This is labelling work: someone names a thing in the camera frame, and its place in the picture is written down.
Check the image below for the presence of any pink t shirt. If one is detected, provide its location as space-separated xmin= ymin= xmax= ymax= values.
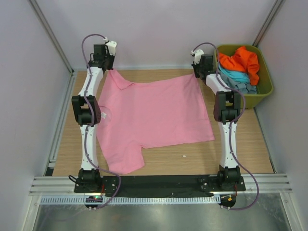
xmin=97 ymin=70 xmax=214 ymax=175

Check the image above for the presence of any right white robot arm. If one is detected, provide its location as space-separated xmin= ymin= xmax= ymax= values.
xmin=192 ymin=50 xmax=241 ymax=191

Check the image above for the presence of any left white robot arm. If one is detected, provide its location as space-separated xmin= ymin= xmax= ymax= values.
xmin=71 ymin=41 xmax=117 ymax=193

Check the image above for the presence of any light blue t shirt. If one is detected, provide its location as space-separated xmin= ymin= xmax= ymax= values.
xmin=219 ymin=66 xmax=250 ymax=83

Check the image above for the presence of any orange t shirt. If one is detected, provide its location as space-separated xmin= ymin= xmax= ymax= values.
xmin=218 ymin=48 xmax=259 ymax=86

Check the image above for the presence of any grey blue t shirt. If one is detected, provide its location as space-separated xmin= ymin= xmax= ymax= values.
xmin=220 ymin=74 xmax=257 ymax=94

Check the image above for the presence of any olive green plastic bin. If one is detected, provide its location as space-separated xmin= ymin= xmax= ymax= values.
xmin=217 ymin=44 xmax=274 ymax=109

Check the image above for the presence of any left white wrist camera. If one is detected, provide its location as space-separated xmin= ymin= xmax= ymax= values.
xmin=105 ymin=40 xmax=117 ymax=56

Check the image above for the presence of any left aluminium corner post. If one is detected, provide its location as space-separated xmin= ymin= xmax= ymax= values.
xmin=28 ymin=0 xmax=74 ymax=76

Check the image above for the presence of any aluminium corner post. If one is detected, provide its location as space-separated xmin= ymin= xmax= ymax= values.
xmin=252 ymin=0 xmax=286 ymax=47
xmin=28 ymin=0 xmax=74 ymax=76

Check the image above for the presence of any right aluminium corner post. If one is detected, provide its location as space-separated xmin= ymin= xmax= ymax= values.
xmin=252 ymin=0 xmax=286 ymax=47

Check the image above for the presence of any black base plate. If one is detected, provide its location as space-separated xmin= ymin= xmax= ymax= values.
xmin=74 ymin=175 xmax=246 ymax=198

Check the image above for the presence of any slotted cable duct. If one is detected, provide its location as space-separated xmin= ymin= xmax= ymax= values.
xmin=40 ymin=195 xmax=220 ymax=205

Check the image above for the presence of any aluminium front rail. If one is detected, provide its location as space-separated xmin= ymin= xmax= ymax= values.
xmin=30 ymin=174 xmax=292 ymax=198

